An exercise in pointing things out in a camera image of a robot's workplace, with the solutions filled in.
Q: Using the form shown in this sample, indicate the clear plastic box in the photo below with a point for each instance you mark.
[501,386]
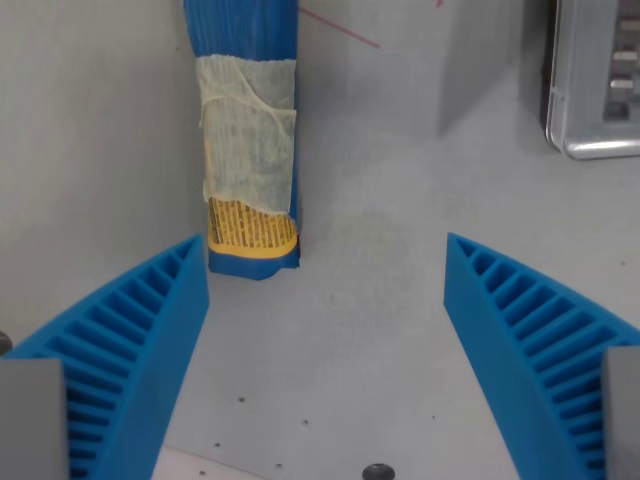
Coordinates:
[590,75]

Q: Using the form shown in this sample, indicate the blue bag with tape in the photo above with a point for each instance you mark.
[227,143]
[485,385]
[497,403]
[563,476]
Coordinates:
[245,125]

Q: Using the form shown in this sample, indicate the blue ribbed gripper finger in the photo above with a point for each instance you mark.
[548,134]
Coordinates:
[500,350]
[145,350]

